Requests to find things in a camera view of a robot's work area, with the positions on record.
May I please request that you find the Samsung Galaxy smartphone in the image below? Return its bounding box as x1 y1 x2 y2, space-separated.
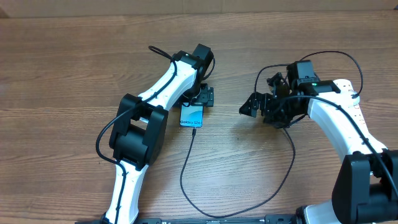
180 105 204 128

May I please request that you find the black charging cable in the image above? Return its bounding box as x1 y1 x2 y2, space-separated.
179 50 364 219

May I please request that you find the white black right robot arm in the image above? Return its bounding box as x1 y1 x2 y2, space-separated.
239 60 397 223

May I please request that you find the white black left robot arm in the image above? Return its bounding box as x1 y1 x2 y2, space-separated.
96 44 215 223

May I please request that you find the white power strip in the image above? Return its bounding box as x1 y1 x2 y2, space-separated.
333 79 366 126

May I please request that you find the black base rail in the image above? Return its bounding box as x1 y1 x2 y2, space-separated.
74 213 299 224

